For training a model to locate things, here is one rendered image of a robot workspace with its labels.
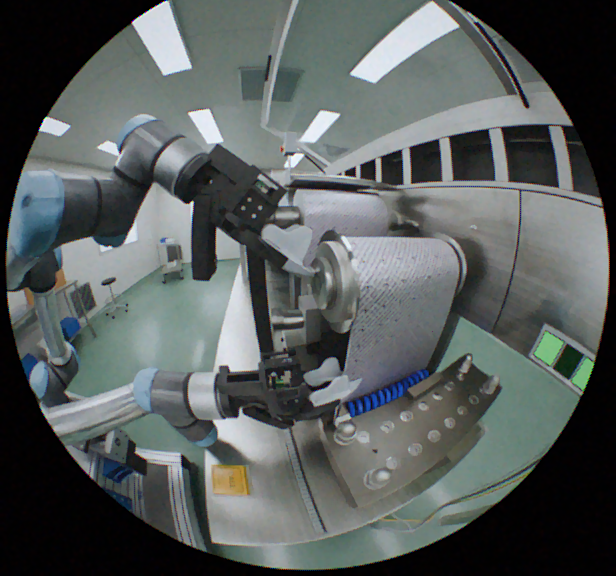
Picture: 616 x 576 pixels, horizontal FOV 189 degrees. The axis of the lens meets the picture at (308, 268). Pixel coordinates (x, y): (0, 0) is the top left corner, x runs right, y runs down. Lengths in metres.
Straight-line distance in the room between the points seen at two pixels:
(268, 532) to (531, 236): 0.69
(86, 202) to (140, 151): 0.09
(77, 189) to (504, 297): 0.64
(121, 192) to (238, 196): 0.17
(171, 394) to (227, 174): 0.29
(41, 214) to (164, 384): 0.25
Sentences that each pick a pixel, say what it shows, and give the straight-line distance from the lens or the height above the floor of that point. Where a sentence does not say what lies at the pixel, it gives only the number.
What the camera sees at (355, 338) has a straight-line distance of 0.25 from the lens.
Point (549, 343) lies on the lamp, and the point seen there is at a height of 1.19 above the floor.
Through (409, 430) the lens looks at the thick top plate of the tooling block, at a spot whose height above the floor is 1.03.
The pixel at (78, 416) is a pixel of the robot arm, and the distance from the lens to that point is 0.46.
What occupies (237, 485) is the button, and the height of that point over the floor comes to 0.92.
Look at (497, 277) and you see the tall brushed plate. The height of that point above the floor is 1.26.
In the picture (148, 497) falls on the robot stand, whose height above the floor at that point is 0.21.
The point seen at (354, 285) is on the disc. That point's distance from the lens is 0.20.
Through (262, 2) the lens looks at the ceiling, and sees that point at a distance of 1.60.
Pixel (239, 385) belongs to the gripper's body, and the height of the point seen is 1.16.
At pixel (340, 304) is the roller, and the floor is 1.24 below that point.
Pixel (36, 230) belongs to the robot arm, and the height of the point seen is 1.37.
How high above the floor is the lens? 1.34
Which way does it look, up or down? 17 degrees down
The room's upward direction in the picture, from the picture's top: straight up
